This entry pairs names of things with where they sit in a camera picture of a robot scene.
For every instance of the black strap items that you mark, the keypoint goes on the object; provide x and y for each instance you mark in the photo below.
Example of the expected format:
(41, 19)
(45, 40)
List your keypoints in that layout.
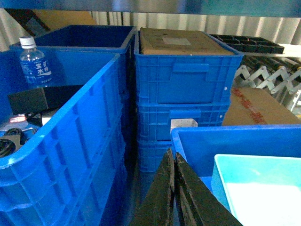
(17, 131)

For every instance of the black box in crate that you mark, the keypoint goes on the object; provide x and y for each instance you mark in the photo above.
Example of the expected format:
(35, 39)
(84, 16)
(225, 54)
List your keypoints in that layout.
(41, 99)

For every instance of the teal plastic bin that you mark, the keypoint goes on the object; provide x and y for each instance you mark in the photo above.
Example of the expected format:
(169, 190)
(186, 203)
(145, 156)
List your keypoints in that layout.
(259, 190)

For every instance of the water bottle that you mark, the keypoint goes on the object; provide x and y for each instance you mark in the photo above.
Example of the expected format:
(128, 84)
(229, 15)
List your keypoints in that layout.
(34, 64)

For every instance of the expandable roller conveyor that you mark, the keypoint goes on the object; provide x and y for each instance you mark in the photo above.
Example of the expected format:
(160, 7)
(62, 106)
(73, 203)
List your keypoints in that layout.
(279, 76)

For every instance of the brown cardboard box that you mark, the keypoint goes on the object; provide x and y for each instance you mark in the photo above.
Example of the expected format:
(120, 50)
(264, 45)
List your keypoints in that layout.
(251, 106)

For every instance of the blue crate rear left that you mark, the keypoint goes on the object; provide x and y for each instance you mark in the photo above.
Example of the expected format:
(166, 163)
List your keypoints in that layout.
(89, 47)

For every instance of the blue plastic crate right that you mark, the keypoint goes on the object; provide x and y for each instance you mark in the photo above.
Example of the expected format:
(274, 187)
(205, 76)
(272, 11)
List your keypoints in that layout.
(199, 145)

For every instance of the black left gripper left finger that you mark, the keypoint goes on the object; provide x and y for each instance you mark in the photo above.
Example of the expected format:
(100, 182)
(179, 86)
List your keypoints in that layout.
(157, 209)

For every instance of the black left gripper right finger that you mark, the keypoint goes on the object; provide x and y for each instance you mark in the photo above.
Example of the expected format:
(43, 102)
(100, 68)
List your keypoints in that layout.
(196, 205)

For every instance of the black compartment tray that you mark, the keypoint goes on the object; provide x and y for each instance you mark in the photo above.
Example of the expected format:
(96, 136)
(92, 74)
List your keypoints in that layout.
(250, 44)

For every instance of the blue crate stack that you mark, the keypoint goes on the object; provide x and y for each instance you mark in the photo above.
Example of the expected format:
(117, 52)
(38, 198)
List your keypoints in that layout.
(176, 87)

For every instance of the cardboard box in crate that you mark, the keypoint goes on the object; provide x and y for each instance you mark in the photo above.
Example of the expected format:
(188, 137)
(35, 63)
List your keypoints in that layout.
(178, 42)

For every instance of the large blue crate left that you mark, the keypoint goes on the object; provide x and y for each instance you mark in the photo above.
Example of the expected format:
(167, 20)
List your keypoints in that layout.
(71, 171)

